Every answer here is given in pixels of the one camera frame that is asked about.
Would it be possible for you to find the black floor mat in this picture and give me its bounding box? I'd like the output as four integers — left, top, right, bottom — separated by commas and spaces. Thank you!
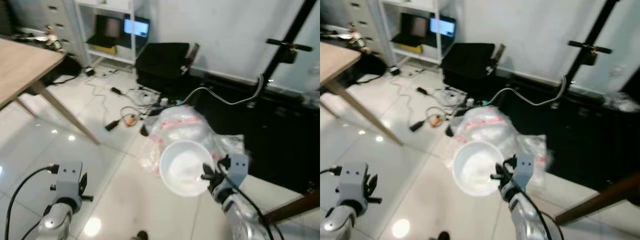
499, 74, 640, 194
189, 74, 321, 196

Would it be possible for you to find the black open laptop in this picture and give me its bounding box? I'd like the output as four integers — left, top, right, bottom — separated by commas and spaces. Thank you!
391, 12, 457, 49
86, 14, 151, 50

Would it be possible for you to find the white metal shelf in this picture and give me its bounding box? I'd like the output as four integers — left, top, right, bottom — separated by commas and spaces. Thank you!
379, 0, 455, 66
74, 0, 152, 66

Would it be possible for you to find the black suitcase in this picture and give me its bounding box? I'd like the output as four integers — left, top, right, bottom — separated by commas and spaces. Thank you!
134, 42, 201, 97
439, 42, 507, 93

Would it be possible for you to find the yellow flat box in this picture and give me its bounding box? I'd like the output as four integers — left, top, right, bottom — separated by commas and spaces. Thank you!
90, 44, 119, 55
395, 43, 424, 54

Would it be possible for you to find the brown wooden furniture leg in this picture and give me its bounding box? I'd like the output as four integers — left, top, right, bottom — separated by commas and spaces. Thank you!
264, 191, 321, 224
554, 172, 640, 226

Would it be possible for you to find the grey bent hose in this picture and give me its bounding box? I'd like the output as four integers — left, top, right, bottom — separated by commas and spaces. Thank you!
486, 74, 569, 108
181, 74, 266, 107

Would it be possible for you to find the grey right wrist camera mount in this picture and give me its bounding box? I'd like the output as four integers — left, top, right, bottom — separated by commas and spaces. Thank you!
512, 153, 536, 191
226, 153, 250, 190

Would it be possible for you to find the light wooden table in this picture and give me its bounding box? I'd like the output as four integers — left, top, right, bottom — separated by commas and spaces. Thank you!
0, 37, 102, 146
320, 41, 404, 147

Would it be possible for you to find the small bottle with red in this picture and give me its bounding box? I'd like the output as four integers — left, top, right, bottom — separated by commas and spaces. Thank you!
43, 25, 64, 52
349, 26, 370, 51

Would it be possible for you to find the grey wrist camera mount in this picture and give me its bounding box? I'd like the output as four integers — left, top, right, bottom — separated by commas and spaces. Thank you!
53, 160, 84, 202
226, 153, 250, 190
512, 153, 536, 191
337, 162, 369, 204

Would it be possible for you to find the white round bowl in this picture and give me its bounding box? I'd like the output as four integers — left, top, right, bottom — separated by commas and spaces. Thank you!
452, 140, 506, 197
159, 140, 216, 197

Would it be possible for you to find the black tripod pole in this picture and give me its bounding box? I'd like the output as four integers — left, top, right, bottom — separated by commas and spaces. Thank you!
564, 0, 622, 87
261, 0, 321, 87

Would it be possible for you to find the grey drawer cabinet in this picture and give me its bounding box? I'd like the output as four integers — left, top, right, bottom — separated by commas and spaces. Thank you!
345, 0, 392, 59
39, 0, 87, 62

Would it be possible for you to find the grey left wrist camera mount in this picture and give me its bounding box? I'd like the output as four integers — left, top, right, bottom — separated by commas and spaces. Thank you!
53, 160, 84, 202
337, 162, 369, 204

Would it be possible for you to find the clear crumpled plastic bag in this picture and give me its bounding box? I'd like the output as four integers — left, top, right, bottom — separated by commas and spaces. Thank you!
446, 105, 552, 177
139, 105, 247, 177

